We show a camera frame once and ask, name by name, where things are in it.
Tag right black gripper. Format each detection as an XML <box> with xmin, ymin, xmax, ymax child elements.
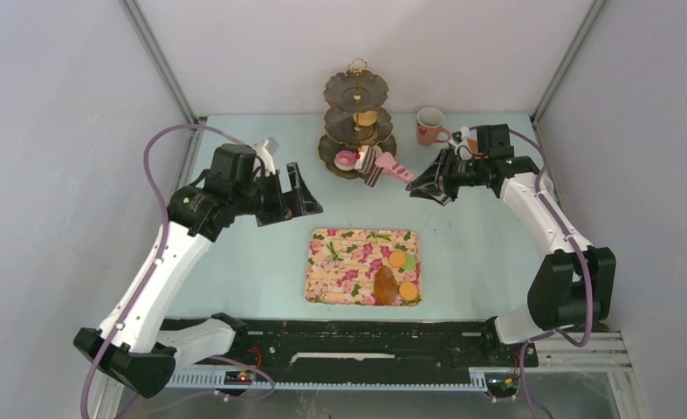
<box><xmin>406</xmin><ymin>147</ymin><xmax>489</xmax><ymax>202</ymax></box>

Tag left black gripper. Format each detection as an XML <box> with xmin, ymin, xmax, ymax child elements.
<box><xmin>232</xmin><ymin>162</ymin><xmax>322</xmax><ymax>227</ymax></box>

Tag pink handled tongs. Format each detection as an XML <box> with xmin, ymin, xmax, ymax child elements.
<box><xmin>374</xmin><ymin>151</ymin><xmax>454</xmax><ymax>206</ymax></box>

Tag pink frosted donut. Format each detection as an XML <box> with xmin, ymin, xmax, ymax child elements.
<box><xmin>334</xmin><ymin>150</ymin><xmax>359</xmax><ymax>171</ymax></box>

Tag chocolate layered cake slice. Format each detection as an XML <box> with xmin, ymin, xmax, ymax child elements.
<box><xmin>361</xmin><ymin>146</ymin><xmax>382</xmax><ymax>188</ymax></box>

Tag green macaron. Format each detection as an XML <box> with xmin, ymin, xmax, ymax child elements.
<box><xmin>402</xmin><ymin>253</ymin><xmax>417</xmax><ymax>271</ymax></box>

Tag orange round biscuit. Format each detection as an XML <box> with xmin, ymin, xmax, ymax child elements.
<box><xmin>388</xmin><ymin>251</ymin><xmax>408</xmax><ymax>269</ymax></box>
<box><xmin>398</xmin><ymin>281</ymin><xmax>420</xmax><ymax>302</ymax></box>

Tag yellow round cookie top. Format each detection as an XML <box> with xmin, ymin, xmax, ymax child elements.
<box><xmin>354</xmin><ymin>110</ymin><xmax>378</xmax><ymax>127</ymax></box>

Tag brown croissant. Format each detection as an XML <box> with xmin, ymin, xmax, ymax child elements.
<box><xmin>373</xmin><ymin>266</ymin><xmax>399</xmax><ymax>306</ymax></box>

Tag orange round biscuit bottom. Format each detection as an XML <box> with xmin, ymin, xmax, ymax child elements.
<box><xmin>398</xmin><ymin>281</ymin><xmax>420</xmax><ymax>302</ymax></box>

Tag white donut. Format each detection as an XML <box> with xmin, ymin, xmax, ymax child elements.
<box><xmin>357</xmin><ymin>146</ymin><xmax>370</xmax><ymax>161</ymax></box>

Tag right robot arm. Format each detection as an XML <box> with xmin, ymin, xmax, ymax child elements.
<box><xmin>406</xmin><ymin>124</ymin><xmax>616</xmax><ymax>365</ymax></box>

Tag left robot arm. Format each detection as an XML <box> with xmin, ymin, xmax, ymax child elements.
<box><xmin>73</xmin><ymin>144</ymin><xmax>323</xmax><ymax>398</ymax></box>

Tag pink mug near stand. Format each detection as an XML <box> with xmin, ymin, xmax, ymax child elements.
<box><xmin>416</xmin><ymin>107</ymin><xmax>451</xmax><ymax>147</ymax></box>

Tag floral serving tray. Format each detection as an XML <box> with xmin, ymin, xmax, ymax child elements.
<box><xmin>305</xmin><ymin>228</ymin><xmax>423</xmax><ymax>307</ymax></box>

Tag three-tier dark cake stand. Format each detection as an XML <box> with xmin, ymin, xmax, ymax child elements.
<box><xmin>317</xmin><ymin>58</ymin><xmax>398</xmax><ymax>188</ymax></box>

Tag pink mug at right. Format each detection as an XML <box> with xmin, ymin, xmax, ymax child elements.
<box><xmin>542</xmin><ymin>175</ymin><xmax>555</xmax><ymax>194</ymax></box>

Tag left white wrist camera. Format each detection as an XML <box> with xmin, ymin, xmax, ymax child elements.
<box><xmin>252</xmin><ymin>137</ymin><xmax>278</xmax><ymax>175</ymax></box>

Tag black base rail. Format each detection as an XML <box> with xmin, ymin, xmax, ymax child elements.
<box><xmin>157</xmin><ymin>316</ymin><xmax>538</xmax><ymax>388</ymax></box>

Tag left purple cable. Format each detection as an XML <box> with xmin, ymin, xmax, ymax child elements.
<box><xmin>80</xmin><ymin>123</ymin><xmax>246</xmax><ymax>419</ymax></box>

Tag purple cable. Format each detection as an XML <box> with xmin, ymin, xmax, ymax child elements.
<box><xmin>507</xmin><ymin>127</ymin><xmax>601</xmax><ymax>419</ymax></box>
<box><xmin>80</xmin><ymin>123</ymin><xmax>246</xmax><ymax>419</ymax></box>

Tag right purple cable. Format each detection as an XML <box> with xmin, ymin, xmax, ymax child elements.
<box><xmin>507</xmin><ymin>127</ymin><xmax>601</xmax><ymax>419</ymax></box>

